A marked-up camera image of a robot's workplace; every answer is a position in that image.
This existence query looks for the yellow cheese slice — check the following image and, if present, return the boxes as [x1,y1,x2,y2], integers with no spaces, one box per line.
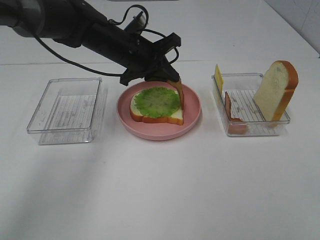
[214,64,224,95]

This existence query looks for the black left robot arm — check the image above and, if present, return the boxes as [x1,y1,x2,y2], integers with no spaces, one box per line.
[0,0,181,86]

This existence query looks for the bread slice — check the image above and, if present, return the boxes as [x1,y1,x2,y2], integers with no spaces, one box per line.
[129,91,184,125]
[253,60,299,122]

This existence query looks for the right clear plastic tray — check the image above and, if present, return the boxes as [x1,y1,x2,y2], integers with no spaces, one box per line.
[211,73,291,137]

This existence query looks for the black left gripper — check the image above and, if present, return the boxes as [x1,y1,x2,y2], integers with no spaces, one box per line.
[120,33,181,86]

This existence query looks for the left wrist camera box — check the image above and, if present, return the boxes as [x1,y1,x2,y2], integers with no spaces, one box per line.
[124,11,147,34]

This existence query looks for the bacon strip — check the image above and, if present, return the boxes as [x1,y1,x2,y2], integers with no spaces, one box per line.
[224,92,248,135]
[167,79,185,110]

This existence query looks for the green lettuce leaf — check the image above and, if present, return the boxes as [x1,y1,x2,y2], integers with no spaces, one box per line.
[132,87,181,118]

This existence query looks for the clear plastic tray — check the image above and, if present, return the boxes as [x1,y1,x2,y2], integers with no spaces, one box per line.
[26,77,106,145]
[211,73,291,137]

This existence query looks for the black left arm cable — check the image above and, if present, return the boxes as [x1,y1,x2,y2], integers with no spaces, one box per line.
[33,4,180,77]

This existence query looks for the pink round plate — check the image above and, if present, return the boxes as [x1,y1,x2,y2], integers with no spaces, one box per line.
[117,81,202,141]

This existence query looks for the left clear plastic tray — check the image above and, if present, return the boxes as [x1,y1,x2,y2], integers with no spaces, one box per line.
[26,77,106,145]

